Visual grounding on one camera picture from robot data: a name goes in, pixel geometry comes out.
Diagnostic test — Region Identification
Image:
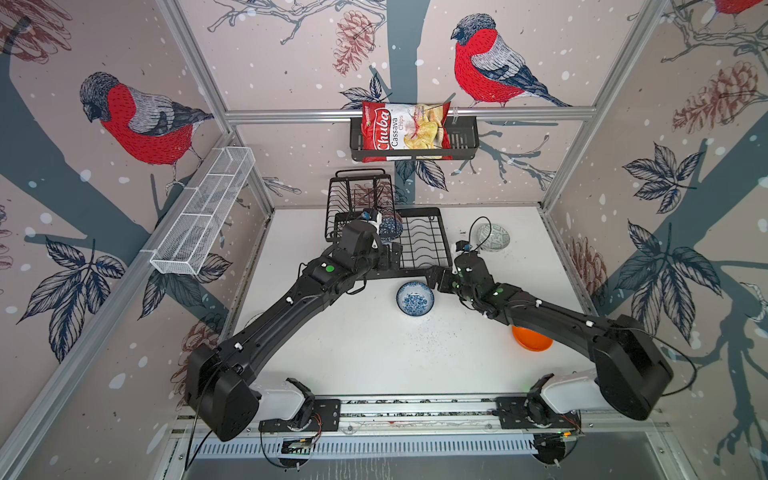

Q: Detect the blue floral ceramic bowl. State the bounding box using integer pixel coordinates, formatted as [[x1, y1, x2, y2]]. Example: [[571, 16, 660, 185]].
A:
[[396, 281, 434, 317]]

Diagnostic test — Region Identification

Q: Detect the blue triangle patterned bowl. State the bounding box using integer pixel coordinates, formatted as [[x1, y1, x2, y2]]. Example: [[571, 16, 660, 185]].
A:
[[379, 217, 403, 242]]

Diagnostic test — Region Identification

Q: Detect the black wire dish rack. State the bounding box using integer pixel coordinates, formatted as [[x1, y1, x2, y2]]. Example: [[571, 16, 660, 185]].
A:
[[324, 168, 452, 278]]

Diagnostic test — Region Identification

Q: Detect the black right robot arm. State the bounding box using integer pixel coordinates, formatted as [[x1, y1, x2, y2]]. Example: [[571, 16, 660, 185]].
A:
[[426, 252, 673, 420]]

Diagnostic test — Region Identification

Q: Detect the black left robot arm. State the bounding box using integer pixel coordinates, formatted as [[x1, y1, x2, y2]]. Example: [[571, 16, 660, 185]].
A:
[[185, 220, 386, 442]]

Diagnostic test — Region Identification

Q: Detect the green patterned ceramic bowl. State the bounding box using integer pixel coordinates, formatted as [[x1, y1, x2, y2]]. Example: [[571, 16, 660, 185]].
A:
[[476, 223, 511, 252]]

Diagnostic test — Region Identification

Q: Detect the orange plastic bowl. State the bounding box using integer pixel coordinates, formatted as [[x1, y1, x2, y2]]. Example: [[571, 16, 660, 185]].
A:
[[512, 326, 554, 352]]

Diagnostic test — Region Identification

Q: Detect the red cassava chips bag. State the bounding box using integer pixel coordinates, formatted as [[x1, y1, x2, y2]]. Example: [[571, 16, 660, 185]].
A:
[[361, 102, 451, 163]]

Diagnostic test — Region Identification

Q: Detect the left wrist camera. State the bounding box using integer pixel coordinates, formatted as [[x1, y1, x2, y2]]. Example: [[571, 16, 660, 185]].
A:
[[360, 208, 383, 233]]

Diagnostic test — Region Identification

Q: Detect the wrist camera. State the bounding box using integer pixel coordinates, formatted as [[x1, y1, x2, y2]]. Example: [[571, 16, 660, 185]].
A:
[[455, 240, 472, 253], [360, 208, 383, 233]]

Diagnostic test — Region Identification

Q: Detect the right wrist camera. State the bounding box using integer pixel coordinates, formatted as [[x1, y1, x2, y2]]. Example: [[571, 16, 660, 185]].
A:
[[455, 240, 472, 253]]

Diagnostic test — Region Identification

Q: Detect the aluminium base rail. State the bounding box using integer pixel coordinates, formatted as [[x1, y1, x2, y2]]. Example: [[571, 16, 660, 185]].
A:
[[170, 392, 667, 436]]

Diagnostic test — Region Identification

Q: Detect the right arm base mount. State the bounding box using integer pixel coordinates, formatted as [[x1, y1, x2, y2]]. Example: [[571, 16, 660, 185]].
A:
[[492, 396, 581, 430]]

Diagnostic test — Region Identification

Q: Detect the black wall shelf basket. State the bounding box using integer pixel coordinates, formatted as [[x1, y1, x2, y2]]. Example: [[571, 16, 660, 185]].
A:
[[350, 116, 479, 162]]

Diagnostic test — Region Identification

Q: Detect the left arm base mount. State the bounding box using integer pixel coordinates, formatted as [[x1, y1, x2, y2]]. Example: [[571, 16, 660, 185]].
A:
[[258, 399, 341, 433]]

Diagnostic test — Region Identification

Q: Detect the white wire mesh shelf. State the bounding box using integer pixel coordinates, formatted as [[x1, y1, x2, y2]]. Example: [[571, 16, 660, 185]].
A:
[[150, 146, 255, 275]]

